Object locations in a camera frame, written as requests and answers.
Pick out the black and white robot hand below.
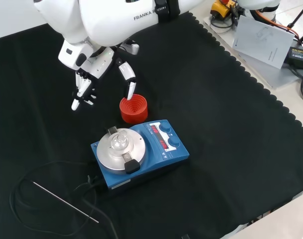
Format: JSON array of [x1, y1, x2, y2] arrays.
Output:
[[58, 39, 137, 112]]

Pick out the thick black power cable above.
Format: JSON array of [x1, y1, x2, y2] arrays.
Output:
[[74, 175, 119, 239]]

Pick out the thin black probe cable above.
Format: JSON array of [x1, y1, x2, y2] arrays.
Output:
[[9, 160, 99, 236]]

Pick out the black stop button cable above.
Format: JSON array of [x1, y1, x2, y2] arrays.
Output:
[[209, 13, 239, 30]]

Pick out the orange cable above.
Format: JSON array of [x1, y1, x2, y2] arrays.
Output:
[[257, 9, 303, 50]]

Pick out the white paper booklet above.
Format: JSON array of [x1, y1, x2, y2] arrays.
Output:
[[232, 16, 296, 70]]

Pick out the black power adapter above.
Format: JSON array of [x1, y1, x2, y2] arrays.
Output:
[[284, 46, 303, 70]]

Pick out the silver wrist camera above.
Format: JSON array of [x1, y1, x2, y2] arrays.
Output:
[[120, 39, 140, 55]]

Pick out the pale grey board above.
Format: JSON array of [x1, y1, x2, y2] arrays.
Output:
[[203, 14, 301, 89]]

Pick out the black cloth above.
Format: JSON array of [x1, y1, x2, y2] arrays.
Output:
[[0, 11, 303, 239]]

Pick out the heater with blue base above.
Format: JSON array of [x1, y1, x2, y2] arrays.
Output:
[[90, 119, 191, 192]]

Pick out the silver heating bowl black handles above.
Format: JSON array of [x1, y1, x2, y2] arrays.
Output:
[[96, 126, 147, 175]]

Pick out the thin metal probe rod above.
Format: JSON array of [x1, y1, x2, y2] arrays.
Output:
[[32, 181, 100, 224]]

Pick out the clear round-bottom glass flask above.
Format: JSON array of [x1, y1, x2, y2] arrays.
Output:
[[108, 131, 129, 152]]

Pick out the black tripod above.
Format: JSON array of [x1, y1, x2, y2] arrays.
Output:
[[287, 0, 303, 48]]

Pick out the red stepped ring holder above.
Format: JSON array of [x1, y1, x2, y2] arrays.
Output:
[[119, 94, 149, 124]]

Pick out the yellow stop button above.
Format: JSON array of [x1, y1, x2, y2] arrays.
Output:
[[210, 0, 239, 20]]

